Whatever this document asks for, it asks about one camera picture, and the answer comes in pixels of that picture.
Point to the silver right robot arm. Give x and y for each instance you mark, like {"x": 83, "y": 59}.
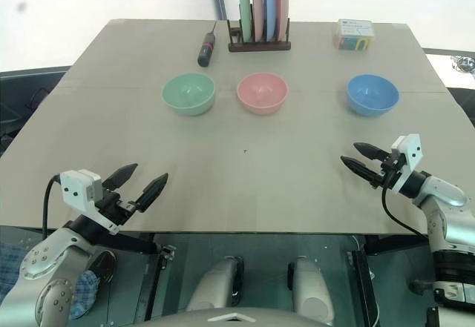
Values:
{"x": 445, "y": 194}

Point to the pink plate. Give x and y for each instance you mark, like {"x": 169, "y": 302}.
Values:
{"x": 282, "y": 4}
{"x": 257, "y": 4}

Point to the blue plate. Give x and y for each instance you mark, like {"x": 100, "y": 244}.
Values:
{"x": 269, "y": 4}

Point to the dark wooden plate rack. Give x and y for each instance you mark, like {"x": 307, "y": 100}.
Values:
{"x": 259, "y": 46}

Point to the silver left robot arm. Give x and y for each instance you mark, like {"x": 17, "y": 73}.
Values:
{"x": 44, "y": 264}

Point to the grey robot torso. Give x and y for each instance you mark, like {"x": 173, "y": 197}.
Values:
{"x": 230, "y": 319}

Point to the red bowl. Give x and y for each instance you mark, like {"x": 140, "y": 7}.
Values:
{"x": 262, "y": 94}

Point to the clear box of coloured clips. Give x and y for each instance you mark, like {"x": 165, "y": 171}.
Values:
{"x": 354, "y": 35}

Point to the black side furniture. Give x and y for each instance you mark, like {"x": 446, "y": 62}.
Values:
{"x": 26, "y": 97}

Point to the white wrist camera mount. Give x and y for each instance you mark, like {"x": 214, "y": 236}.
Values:
{"x": 76, "y": 185}
{"x": 411, "y": 152}

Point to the silver right robot leg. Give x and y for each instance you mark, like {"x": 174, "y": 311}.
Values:
{"x": 311, "y": 290}

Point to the blue bowl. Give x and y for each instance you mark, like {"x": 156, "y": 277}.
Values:
{"x": 372, "y": 95}

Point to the green plate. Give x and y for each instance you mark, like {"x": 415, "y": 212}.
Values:
{"x": 243, "y": 4}

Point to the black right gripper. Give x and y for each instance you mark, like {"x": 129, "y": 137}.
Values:
{"x": 391, "y": 169}

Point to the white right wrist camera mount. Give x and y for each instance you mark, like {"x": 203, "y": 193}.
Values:
{"x": 411, "y": 152}

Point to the black screwdriver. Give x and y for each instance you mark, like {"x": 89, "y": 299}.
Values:
{"x": 206, "y": 49}

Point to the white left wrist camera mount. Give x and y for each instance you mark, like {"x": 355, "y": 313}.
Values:
{"x": 76, "y": 185}

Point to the silver robot leg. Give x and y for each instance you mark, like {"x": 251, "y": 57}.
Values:
{"x": 311, "y": 290}
{"x": 215, "y": 284}

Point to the black shoe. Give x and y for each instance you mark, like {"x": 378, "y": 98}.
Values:
{"x": 98, "y": 267}

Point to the silver left robot leg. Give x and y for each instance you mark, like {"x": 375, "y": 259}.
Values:
{"x": 215, "y": 284}

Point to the blue plaid trouser leg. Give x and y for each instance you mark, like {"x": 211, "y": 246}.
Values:
{"x": 84, "y": 293}

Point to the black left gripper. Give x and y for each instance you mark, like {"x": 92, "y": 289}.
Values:
{"x": 117, "y": 208}

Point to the green bowl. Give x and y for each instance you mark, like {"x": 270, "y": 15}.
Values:
{"x": 188, "y": 95}

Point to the black table clamp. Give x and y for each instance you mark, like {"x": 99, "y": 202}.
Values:
{"x": 167, "y": 254}

